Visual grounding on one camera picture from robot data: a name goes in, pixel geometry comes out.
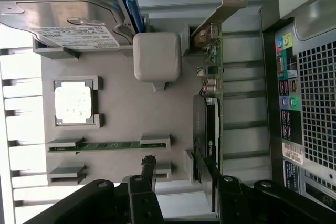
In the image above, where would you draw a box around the green RAM stick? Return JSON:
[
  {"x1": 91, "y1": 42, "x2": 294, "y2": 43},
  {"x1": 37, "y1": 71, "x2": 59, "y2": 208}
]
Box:
[{"x1": 48, "y1": 142, "x2": 169, "y2": 153}]

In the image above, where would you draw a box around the silver CPU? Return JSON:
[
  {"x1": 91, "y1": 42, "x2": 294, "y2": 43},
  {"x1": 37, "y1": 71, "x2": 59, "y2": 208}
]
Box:
[{"x1": 54, "y1": 81, "x2": 95, "y2": 125}]

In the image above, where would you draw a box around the grey open PC case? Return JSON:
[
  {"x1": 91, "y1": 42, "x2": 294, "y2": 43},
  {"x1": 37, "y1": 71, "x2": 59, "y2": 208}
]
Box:
[{"x1": 258, "y1": 0, "x2": 336, "y2": 209}]

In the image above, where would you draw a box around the grey plastic parts rack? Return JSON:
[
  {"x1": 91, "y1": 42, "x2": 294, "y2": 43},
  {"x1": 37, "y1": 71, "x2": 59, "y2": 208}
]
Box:
[{"x1": 33, "y1": 14, "x2": 224, "y2": 196}]

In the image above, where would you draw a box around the hard disk in blue caddy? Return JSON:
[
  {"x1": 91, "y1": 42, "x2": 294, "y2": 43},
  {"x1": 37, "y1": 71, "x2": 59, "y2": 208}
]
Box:
[{"x1": 0, "y1": 0, "x2": 144, "y2": 49}]

